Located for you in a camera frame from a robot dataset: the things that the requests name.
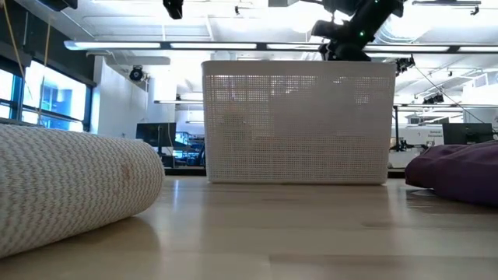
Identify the white machine cabinet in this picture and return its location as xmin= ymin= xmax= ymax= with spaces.
xmin=388 ymin=124 xmax=444 ymax=169

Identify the maroon folded cloth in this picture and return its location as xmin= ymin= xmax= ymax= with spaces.
xmin=404 ymin=140 xmax=498 ymax=208

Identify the black ceiling spotlight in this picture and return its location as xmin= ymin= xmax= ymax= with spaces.
xmin=128 ymin=65 xmax=146 ymax=82

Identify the large window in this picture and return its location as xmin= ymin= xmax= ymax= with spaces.
xmin=0 ymin=58 xmax=96 ymax=133

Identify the yellow hanging cable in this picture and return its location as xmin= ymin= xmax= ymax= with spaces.
xmin=37 ymin=25 xmax=51 ymax=124
xmin=2 ymin=0 xmax=25 ymax=79

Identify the black track light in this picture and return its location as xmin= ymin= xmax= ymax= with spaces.
xmin=423 ymin=92 xmax=445 ymax=105
xmin=395 ymin=54 xmax=416 ymax=77

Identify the black computer monitor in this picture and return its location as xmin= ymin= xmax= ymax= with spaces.
xmin=442 ymin=122 xmax=495 ymax=146
xmin=135 ymin=122 xmax=177 ymax=148

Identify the long ceiling light fixture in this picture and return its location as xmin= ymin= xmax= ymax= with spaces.
xmin=64 ymin=40 xmax=498 ymax=54

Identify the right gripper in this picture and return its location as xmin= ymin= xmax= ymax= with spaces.
xmin=317 ymin=40 xmax=373 ymax=62

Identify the black aluminium table frame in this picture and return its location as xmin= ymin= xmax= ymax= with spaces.
xmin=163 ymin=166 xmax=408 ymax=179

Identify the white elastic bandage roll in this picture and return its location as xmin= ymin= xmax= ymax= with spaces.
xmin=0 ymin=123 xmax=165 ymax=261

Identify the white perforated plastic basket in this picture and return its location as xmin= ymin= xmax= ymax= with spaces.
xmin=201 ymin=60 xmax=397 ymax=185

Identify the silver ceiling air duct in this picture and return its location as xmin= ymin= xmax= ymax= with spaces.
xmin=357 ymin=0 xmax=483 ymax=44

